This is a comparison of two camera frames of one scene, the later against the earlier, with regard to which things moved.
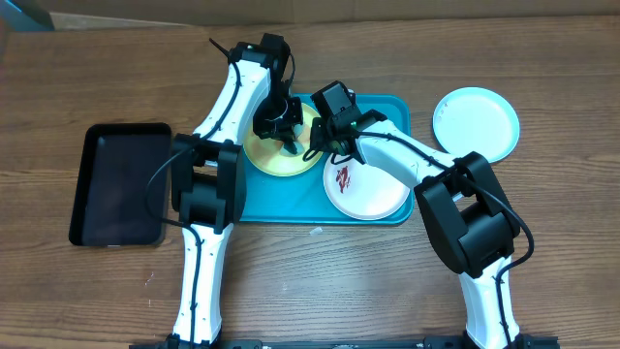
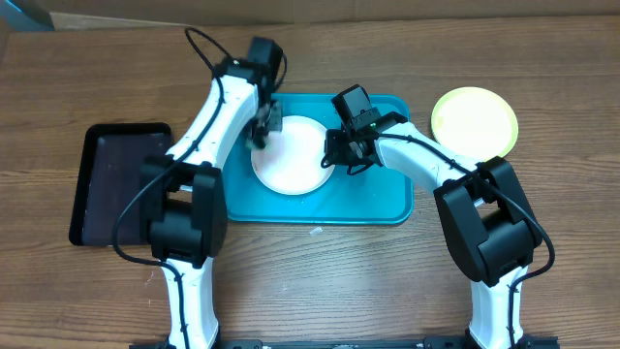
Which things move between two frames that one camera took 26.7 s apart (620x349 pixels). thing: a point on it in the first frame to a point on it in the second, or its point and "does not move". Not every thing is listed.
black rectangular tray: x=110 y=203 does not move
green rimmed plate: x=265 y=155 to x=475 y=123
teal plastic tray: x=304 y=199 does not move
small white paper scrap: x=317 y=230 does not move
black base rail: x=529 y=341 does not move
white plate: x=364 y=191 to x=291 y=163
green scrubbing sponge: x=299 y=149 to x=250 y=144
